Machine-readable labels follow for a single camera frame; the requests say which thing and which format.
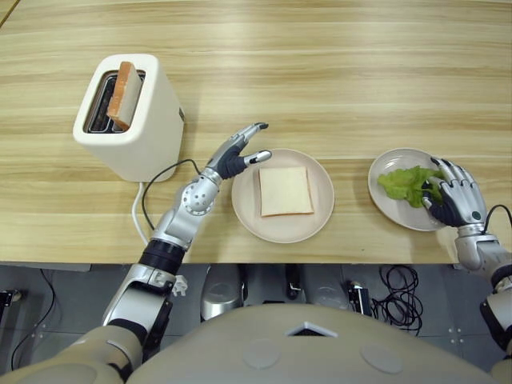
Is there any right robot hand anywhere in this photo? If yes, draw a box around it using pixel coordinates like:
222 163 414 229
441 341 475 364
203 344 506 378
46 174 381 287
421 156 488 228

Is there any robot body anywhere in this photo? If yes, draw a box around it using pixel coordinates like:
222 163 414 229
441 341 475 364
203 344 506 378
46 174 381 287
127 306 497 384

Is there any cream toaster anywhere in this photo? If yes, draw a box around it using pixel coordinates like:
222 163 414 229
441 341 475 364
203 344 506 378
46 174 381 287
72 54 186 183

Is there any beige plate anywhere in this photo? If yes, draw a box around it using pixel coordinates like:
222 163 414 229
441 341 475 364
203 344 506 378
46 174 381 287
230 148 335 244
367 147 461 233

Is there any bread slice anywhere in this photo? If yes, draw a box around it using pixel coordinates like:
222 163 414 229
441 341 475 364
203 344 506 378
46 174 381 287
106 61 145 130
258 166 315 218

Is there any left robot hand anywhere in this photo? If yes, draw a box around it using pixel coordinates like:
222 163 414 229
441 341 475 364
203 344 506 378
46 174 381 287
204 122 273 181

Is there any black cable bundle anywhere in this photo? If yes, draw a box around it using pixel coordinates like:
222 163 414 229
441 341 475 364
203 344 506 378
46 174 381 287
370 264 424 337

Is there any green lettuce leaf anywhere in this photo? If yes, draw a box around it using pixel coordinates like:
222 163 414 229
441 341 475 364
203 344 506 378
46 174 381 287
377 166 446 209

